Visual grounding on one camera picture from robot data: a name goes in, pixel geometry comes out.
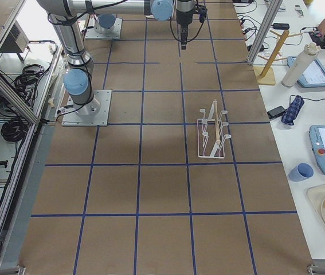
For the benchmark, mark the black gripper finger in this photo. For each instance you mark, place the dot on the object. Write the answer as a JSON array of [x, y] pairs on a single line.
[[184, 30]]

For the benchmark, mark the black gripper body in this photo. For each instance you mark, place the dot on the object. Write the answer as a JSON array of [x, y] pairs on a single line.
[[183, 14]]

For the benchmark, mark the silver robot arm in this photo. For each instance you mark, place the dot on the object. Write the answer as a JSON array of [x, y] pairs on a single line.
[[64, 16], [106, 21]]

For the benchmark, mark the blue cup on side table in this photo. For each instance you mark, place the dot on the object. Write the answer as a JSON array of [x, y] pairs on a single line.
[[301, 172]]

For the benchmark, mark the wooden mug tree stand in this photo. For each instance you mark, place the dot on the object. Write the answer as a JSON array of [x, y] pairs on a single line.
[[264, 74]]

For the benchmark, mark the white cylindrical bottle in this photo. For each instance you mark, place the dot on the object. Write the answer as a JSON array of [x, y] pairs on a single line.
[[301, 63]]

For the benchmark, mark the folded blue plaid umbrella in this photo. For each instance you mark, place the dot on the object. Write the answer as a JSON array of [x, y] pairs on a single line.
[[292, 111]]

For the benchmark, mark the blue teach pendant tablet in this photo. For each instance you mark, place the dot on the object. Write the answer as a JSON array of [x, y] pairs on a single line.
[[313, 76]]

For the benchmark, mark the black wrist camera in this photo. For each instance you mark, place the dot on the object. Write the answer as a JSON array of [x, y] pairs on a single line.
[[201, 10]]

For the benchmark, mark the aluminium frame post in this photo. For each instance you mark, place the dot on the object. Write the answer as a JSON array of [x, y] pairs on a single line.
[[263, 30]]

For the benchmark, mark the white wire cup rack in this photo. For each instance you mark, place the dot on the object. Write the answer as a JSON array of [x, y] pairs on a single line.
[[211, 136]]

